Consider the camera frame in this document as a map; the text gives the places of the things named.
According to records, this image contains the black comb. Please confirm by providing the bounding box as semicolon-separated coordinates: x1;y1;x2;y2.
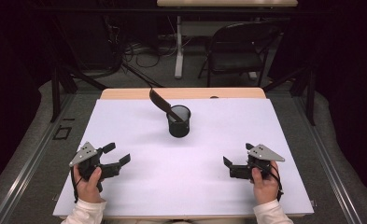
148;88;185;123

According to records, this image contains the hand-held gripper black cable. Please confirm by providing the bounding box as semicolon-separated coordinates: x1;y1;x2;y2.
269;163;285;202
70;167;83;204

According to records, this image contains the person's right hand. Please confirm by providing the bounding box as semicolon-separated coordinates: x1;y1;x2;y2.
250;161;280;205

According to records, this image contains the black folding chair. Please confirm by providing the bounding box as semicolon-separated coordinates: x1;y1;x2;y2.
197;21;282;88

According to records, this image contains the bundle of floor cables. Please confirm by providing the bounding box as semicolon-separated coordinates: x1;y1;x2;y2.
103;15;192;79

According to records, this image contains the black mesh cup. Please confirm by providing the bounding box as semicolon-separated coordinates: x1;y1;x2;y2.
165;105;192;139

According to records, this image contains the black metal stand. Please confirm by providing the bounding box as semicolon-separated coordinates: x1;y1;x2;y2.
262;64;317;126
49;62;109;124

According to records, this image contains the white-legged desk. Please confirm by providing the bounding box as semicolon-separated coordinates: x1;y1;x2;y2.
156;0;299;79

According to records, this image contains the white table board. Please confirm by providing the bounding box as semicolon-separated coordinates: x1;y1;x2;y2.
52;98;315;217

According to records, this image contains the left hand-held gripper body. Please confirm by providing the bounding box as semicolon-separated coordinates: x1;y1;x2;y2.
68;141;122;181

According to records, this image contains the person's left hand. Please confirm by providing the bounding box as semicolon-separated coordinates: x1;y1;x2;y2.
73;163;106;204

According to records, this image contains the left hand-held gripper black cable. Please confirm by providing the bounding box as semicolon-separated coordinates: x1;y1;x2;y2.
70;167;83;204

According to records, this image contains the aluminium floor rail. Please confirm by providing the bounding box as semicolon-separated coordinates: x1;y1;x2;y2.
291;94;364;224
0;92;77;224

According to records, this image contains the right hand-held gripper black cable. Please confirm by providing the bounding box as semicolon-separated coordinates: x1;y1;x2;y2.
269;163;285;202

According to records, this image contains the wooden table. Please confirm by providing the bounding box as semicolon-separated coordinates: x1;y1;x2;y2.
59;87;306;221

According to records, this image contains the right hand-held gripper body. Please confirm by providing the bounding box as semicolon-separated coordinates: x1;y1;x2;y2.
229;144;286;180

